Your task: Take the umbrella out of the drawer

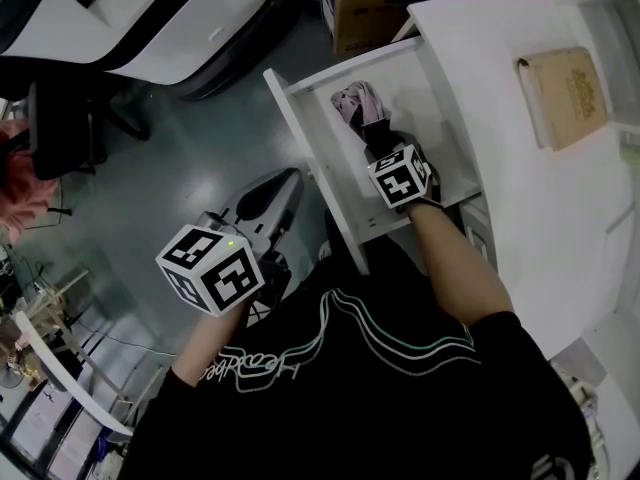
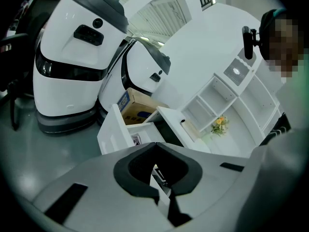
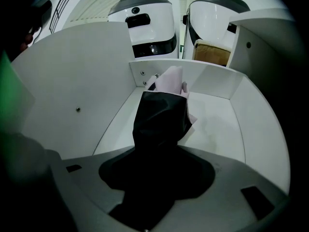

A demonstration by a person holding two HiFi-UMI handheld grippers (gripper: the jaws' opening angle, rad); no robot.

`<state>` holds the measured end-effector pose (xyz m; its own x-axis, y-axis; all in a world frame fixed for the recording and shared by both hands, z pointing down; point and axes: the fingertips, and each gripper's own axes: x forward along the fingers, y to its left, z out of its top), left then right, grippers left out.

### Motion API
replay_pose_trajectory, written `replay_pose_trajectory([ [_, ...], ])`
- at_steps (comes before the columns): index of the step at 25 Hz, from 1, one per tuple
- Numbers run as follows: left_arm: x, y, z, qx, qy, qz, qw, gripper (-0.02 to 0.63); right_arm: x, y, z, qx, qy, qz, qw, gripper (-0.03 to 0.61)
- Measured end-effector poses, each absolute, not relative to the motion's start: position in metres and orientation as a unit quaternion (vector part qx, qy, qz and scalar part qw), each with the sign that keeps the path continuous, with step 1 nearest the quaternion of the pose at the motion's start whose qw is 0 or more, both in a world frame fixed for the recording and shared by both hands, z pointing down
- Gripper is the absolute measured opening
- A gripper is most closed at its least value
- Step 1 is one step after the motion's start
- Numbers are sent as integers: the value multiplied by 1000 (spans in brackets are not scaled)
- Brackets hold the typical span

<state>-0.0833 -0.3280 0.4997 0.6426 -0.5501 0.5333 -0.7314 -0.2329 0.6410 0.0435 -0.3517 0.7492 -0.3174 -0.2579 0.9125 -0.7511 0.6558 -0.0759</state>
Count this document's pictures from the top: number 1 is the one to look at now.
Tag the white desk drawer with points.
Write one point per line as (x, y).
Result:
(430, 118)

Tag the white desk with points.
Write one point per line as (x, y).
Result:
(530, 208)

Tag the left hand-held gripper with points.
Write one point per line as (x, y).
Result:
(210, 273)

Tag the person's black printed t-shirt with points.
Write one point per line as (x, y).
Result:
(360, 393)

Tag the beige hardcover book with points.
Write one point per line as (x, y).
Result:
(565, 98)

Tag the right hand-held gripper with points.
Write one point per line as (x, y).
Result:
(400, 178)

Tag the white robot with grey lid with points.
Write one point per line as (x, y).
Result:
(150, 23)

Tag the black office chair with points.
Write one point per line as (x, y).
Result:
(65, 128)

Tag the person's right forearm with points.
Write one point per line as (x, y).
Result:
(460, 268)

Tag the pink grey cloth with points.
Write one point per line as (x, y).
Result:
(362, 103)

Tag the person's white shoe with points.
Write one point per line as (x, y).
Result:
(325, 250)

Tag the person's left forearm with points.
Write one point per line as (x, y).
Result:
(215, 348)

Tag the wooden frame stand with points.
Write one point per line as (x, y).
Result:
(75, 328)

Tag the white curved board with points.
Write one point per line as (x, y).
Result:
(65, 378)

